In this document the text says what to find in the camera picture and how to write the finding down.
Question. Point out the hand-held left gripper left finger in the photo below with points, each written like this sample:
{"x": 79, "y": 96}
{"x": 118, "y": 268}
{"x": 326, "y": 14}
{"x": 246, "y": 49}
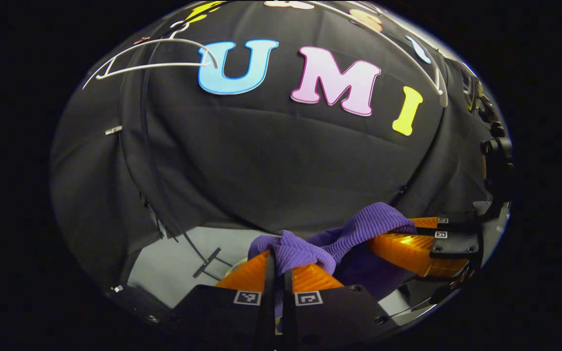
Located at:
{"x": 212, "y": 312}

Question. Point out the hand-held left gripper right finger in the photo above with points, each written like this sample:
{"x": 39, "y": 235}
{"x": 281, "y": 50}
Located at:
{"x": 339, "y": 312}

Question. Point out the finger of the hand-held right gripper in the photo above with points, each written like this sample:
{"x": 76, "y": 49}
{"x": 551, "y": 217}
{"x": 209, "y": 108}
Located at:
{"x": 417, "y": 253}
{"x": 459, "y": 223}

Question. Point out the purple ribbed jacket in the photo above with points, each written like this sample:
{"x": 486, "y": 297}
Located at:
{"x": 373, "y": 219}

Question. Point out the white plastic clothes hanger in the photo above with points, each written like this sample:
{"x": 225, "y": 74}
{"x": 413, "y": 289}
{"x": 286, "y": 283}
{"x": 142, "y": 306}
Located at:
{"x": 156, "y": 65}
{"x": 439, "y": 87}

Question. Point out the black backdrop cloth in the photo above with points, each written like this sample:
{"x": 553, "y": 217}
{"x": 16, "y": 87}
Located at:
{"x": 261, "y": 161}

